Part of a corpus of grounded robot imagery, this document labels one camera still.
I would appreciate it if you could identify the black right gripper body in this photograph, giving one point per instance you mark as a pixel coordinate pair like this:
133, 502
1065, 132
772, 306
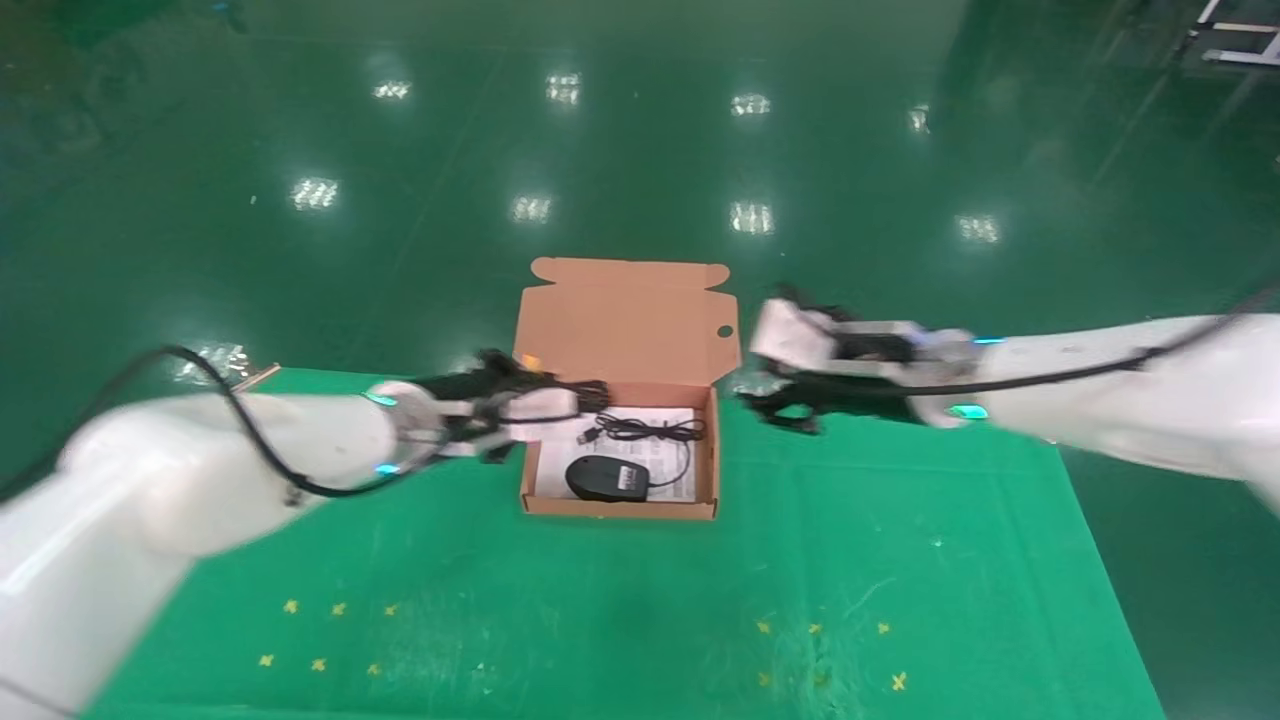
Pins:
870, 395

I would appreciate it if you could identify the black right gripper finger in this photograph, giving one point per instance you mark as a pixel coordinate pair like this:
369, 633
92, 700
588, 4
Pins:
780, 410
805, 302

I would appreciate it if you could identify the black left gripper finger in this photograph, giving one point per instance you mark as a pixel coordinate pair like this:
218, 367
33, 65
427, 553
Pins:
500, 451
510, 367

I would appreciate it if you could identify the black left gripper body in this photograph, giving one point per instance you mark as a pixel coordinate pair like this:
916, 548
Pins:
462, 390

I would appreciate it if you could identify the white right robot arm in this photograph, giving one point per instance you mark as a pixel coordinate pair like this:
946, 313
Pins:
1120, 390

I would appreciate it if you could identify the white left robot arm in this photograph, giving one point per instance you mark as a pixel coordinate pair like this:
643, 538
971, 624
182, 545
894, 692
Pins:
200, 480

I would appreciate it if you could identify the open brown cardboard box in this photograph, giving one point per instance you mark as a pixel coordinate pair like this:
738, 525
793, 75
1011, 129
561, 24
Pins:
625, 330

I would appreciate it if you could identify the white printed instruction sheet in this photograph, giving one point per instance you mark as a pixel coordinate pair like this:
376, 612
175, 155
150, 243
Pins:
553, 470

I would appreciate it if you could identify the green table mat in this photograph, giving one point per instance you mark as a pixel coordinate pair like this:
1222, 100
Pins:
620, 600

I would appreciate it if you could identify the metal binder clip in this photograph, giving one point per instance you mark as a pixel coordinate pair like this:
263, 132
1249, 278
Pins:
262, 375

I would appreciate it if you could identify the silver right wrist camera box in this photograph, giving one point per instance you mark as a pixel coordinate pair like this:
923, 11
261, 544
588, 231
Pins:
800, 335

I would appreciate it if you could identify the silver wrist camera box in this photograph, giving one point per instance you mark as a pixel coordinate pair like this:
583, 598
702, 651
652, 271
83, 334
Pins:
800, 335
545, 408

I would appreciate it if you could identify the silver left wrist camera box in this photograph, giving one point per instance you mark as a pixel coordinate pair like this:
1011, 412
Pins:
545, 408

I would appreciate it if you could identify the grey metal frame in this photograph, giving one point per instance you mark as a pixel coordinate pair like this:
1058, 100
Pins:
1240, 57

